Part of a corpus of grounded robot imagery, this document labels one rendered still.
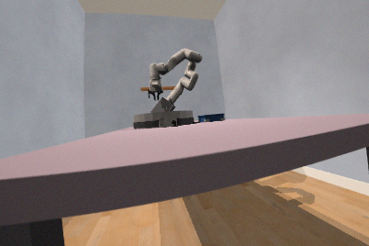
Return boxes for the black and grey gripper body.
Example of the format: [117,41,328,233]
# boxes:
[150,78,162,93]

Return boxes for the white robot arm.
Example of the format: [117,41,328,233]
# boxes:
[150,49,202,105]

